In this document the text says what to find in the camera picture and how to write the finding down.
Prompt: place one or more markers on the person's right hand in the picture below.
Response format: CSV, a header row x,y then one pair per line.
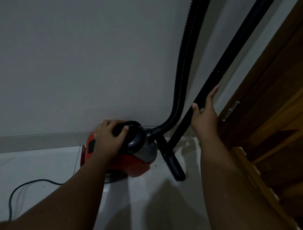
x,y
205,120

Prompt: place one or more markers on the person's left hand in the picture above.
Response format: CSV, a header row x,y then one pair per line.
x,y
107,142

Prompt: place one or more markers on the person's right thumb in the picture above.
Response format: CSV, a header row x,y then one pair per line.
x,y
196,109

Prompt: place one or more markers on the person's left thumb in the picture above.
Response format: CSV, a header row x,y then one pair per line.
x,y
123,135

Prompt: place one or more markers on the red and grey vacuum cleaner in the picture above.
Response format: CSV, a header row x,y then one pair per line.
x,y
132,151

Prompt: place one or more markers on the black vacuum wand tube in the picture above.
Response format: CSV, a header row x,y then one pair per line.
x,y
222,68

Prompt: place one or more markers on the person's right forearm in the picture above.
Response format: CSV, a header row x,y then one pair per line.
x,y
233,187

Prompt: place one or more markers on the person's left forearm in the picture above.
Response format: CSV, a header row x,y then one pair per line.
x,y
59,196

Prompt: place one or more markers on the metal door hinge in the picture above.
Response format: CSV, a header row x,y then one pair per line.
x,y
229,110

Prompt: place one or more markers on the brown wooden door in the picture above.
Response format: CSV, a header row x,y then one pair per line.
x,y
272,113

